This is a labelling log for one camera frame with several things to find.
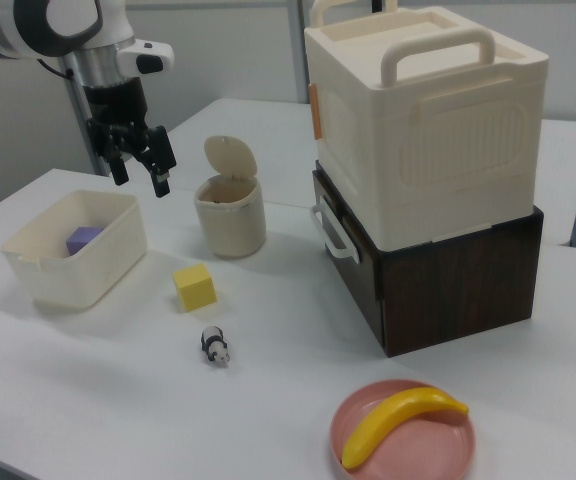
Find yellow toy banana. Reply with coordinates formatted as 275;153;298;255
341;386;470;471

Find beige trash can lid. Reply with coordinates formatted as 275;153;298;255
203;134;259;178

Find white drawer handle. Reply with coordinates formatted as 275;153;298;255
309;195;360;261

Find yellow foam cube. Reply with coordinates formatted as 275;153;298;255
172;264;218;314

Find pink plate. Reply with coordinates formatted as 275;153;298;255
329;379;477;480

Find cream wooden cabinet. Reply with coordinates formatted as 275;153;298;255
303;0;551;249

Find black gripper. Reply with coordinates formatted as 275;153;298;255
82;78;178;199

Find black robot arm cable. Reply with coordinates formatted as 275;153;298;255
36;58;75;79

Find white plastic open bin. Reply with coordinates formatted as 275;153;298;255
0;189;149;314

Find dark wood drawer box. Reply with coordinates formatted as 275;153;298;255
311;159;545;359

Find beige mini trash can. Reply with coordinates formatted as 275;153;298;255
193;174;268;260

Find purple foam block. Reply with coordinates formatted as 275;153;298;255
65;226;107;258

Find small panda toy figure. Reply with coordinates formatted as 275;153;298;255
199;325;233;365

